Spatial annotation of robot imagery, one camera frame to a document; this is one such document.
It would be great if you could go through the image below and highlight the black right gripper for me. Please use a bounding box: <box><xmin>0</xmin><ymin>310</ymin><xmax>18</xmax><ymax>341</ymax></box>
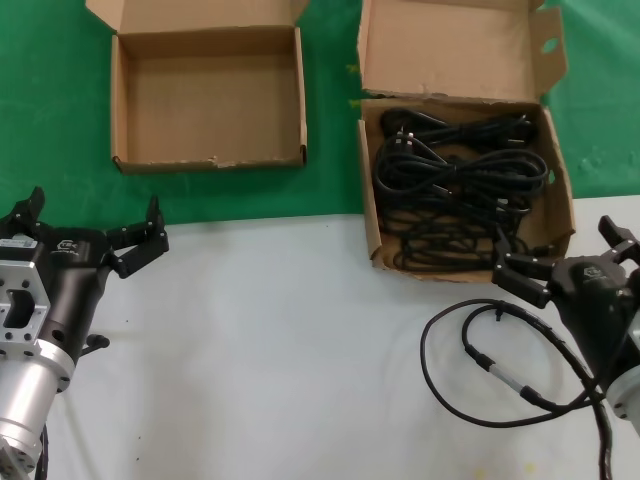
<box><xmin>492</xmin><ymin>214</ymin><xmax>640</xmax><ymax>392</ymax></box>

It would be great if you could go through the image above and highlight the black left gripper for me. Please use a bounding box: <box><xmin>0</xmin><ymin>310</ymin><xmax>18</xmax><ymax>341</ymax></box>
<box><xmin>0</xmin><ymin>187</ymin><xmax>170</xmax><ymax>360</ymax></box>

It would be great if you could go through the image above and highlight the cardboard box with plain lid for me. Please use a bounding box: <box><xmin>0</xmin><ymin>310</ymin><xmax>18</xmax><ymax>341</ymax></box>
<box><xmin>84</xmin><ymin>0</ymin><xmax>312</xmax><ymax>175</ymax></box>

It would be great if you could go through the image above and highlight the cardboard box with holed flap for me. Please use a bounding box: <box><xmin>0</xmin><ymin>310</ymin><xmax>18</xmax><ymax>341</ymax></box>
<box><xmin>355</xmin><ymin>0</ymin><xmax>576</xmax><ymax>272</ymax></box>

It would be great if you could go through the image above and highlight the green table mat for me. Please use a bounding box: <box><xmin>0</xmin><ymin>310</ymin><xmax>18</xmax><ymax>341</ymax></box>
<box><xmin>0</xmin><ymin>0</ymin><xmax>640</xmax><ymax>237</ymax></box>

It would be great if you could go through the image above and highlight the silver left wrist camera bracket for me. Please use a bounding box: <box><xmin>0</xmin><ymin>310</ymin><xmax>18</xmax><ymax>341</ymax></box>
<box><xmin>0</xmin><ymin>238</ymin><xmax>54</xmax><ymax>347</ymax></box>

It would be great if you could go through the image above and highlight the black coiled power cord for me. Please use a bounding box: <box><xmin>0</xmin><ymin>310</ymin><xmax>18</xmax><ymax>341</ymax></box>
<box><xmin>375</xmin><ymin>147</ymin><xmax>547</xmax><ymax>201</ymax></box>
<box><xmin>379</xmin><ymin>108</ymin><xmax>532</xmax><ymax>147</ymax></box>

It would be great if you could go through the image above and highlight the short black cable stub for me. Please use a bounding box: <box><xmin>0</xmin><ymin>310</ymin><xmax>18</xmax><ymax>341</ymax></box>
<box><xmin>74</xmin><ymin>333</ymin><xmax>111</xmax><ymax>361</ymax></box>

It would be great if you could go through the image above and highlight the black cable with silver connector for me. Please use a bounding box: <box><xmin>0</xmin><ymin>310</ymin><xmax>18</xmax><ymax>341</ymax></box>
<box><xmin>462</xmin><ymin>304</ymin><xmax>601</xmax><ymax>409</ymax></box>

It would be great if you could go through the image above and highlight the thin black cable tangle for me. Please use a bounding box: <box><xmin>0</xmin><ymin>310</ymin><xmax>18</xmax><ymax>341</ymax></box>
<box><xmin>379</xmin><ymin>194</ymin><xmax>549</xmax><ymax>275</ymax></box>

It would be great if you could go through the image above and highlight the black spiral-wrapped cable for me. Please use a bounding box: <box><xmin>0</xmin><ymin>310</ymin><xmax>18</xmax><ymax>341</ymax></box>
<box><xmin>492</xmin><ymin>302</ymin><xmax>619</xmax><ymax>480</ymax></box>

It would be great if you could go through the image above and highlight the black corrugated cable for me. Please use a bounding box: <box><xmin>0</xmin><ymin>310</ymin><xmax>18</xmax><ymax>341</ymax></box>
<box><xmin>27</xmin><ymin>422</ymin><xmax>51</xmax><ymax>480</ymax></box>

